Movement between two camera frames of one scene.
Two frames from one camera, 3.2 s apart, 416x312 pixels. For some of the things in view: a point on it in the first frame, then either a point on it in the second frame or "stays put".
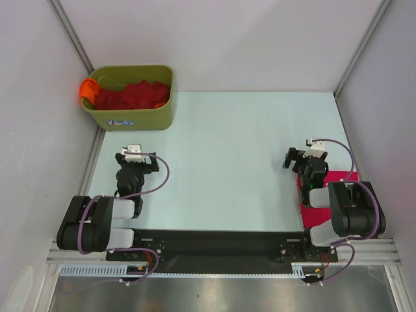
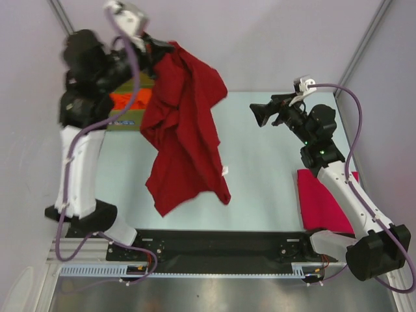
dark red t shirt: (138, 95) to (181, 129)
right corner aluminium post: (383, 8) stays put
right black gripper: (296, 155) to (262, 112)
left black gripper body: (139, 169) to (147, 59)
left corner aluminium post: (72, 34) stays put
